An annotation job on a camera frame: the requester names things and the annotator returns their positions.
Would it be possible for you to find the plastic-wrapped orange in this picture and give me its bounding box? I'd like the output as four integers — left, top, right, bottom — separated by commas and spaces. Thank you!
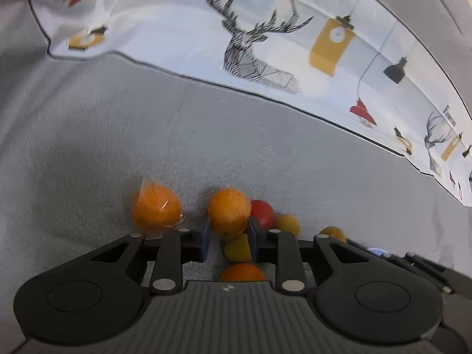
131, 178, 184, 237

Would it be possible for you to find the yellow-green fruit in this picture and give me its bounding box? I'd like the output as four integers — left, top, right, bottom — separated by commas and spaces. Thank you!
224, 233, 252, 262

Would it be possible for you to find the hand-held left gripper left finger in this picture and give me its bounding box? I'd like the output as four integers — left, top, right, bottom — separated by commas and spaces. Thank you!
90, 218, 212, 296

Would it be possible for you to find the red tomato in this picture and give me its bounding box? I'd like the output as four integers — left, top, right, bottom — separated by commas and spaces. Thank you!
250, 200, 276, 231

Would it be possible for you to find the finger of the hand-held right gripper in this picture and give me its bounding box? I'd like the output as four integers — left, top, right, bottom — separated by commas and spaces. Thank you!
348, 239, 456, 296

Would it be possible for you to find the small yellow fruit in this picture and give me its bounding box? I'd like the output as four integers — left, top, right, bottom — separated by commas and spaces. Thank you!
275, 214, 300, 237
319, 226, 348, 244

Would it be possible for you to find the deer printed white quilt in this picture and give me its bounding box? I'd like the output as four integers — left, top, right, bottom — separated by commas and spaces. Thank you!
26, 0, 472, 207

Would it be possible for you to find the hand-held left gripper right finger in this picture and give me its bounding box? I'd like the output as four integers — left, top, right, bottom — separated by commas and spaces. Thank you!
250, 217, 369, 295

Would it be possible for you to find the bare orange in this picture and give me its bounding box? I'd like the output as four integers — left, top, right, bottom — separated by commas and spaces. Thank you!
219, 263, 267, 282
207, 189, 252, 236

